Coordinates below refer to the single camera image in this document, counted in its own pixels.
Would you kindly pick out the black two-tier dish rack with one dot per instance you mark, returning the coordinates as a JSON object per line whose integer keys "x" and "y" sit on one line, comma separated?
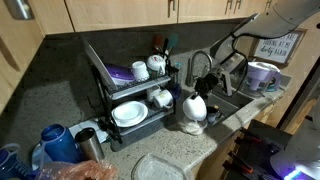
{"x": 121, "y": 137}

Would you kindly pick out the clear plastic bowl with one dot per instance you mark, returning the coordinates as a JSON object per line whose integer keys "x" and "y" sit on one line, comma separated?
{"x": 186, "y": 120}

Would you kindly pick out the white mug rack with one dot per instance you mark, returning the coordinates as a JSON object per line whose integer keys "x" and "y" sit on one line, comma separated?
{"x": 163, "y": 100}
{"x": 139, "y": 71}

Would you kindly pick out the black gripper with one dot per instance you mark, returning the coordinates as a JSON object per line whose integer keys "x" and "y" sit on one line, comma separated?
{"x": 205, "y": 84}

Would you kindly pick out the black utensil holder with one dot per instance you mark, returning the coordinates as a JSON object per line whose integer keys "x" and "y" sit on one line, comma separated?
{"x": 172, "y": 72}

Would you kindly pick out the white plates on lower rack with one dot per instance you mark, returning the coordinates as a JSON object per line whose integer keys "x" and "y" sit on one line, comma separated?
{"x": 129, "y": 113}

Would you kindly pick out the white mug lower rack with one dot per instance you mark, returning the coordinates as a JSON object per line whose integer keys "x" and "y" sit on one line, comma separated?
{"x": 163, "y": 100}

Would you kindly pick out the stainless steel sink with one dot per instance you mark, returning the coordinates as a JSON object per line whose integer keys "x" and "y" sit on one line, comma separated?
{"x": 227, "y": 105}

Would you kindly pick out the purple bowl on rack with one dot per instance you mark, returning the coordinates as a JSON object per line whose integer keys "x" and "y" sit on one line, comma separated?
{"x": 119, "y": 74}

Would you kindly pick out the white red-patterned mug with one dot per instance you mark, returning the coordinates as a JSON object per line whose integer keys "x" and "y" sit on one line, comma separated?
{"x": 156, "y": 63}

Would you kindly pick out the white ceramic bowl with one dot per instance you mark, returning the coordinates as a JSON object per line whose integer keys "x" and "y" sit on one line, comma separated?
{"x": 194, "y": 108}

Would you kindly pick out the stainless steel tumbler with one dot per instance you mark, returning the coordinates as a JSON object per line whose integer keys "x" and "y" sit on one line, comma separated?
{"x": 90, "y": 145}

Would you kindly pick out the blue measuring cup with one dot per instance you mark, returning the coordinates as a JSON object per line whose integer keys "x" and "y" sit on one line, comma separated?
{"x": 11, "y": 167}

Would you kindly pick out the large white upright plate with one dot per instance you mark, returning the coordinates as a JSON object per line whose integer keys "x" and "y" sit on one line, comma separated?
{"x": 99, "y": 64}

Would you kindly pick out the purple water filter pitcher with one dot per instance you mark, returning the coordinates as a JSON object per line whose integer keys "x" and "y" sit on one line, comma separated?
{"x": 262, "y": 77}

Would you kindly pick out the orange plastic bag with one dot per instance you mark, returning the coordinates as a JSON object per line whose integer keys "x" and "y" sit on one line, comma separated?
{"x": 86, "y": 170}

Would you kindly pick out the framed kitchen sign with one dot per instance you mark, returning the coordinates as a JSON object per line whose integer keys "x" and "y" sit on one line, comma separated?
{"x": 278, "y": 50}

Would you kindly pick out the white mug upper rack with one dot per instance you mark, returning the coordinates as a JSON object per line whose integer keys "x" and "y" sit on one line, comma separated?
{"x": 139, "y": 71}

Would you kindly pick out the black mug in sink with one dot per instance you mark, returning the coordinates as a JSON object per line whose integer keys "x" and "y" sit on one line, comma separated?
{"x": 213, "y": 114}

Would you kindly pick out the blue plastic jug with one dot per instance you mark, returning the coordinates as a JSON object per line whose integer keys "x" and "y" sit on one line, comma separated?
{"x": 60, "y": 145}

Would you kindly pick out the white rice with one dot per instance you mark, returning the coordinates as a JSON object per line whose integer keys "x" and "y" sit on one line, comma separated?
{"x": 193, "y": 128}

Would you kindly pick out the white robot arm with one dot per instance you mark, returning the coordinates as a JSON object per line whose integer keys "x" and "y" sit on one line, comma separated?
{"x": 302, "y": 152}

